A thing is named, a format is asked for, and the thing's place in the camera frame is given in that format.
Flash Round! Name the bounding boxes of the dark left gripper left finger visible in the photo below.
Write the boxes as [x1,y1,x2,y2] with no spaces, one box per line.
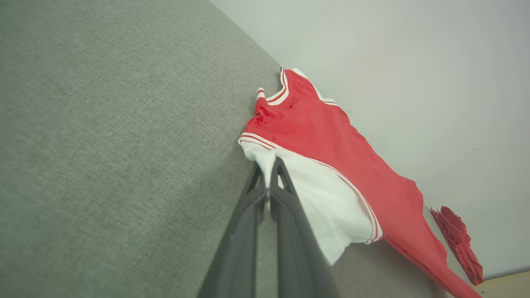
[198,163,268,298]

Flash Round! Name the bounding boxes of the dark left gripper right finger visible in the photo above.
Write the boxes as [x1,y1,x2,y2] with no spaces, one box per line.
[269,156,340,298]

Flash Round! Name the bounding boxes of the red jersey with striped trim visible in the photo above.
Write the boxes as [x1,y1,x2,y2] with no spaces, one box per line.
[238,66,483,298]

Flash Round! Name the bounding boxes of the red shorts with white stripe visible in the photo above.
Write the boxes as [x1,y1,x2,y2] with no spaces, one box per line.
[429,205,484,286]

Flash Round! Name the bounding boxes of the grey fabric sofa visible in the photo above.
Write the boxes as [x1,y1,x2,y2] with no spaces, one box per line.
[0,0,484,298]

